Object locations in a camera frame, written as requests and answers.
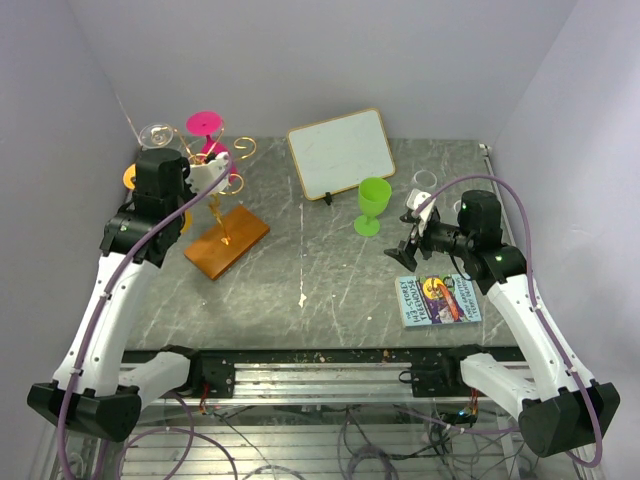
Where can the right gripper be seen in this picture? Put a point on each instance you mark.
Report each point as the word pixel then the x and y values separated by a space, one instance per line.
pixel 403 255

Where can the green plastic wine glass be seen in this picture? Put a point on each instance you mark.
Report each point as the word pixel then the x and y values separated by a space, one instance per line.
pixel 374 194

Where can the pink plastic wine glass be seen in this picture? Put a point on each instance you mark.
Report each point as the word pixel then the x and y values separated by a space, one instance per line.
pixel 209 127

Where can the orange plastic wine glass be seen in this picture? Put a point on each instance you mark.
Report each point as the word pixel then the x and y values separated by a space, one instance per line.
pixel 129 183

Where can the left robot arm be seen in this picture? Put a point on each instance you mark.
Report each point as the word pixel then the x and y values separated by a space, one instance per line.
pixel 89 393

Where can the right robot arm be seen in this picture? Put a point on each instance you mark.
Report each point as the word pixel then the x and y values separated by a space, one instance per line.
pixel 562 407

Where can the treehouse children's book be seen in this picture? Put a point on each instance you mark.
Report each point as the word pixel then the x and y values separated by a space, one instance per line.
pixel 436 300

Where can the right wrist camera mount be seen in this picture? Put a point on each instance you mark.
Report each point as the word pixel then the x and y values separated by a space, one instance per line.
pixel 420 203

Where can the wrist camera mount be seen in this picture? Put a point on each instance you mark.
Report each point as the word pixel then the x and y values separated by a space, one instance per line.
pixel 420 203
pixel 210 176

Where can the small whiteboard wooden frame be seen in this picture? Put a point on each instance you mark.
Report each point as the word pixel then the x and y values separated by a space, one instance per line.
pixel 336 155

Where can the aluminium rail frame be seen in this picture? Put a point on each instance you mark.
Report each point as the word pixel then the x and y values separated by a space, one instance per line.
pixel 373 413

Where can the gold wire glass rack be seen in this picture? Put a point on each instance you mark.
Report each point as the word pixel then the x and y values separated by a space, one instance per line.
pixel 233 234

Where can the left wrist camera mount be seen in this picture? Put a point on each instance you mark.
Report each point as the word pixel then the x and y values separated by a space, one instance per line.
pixel 210 176

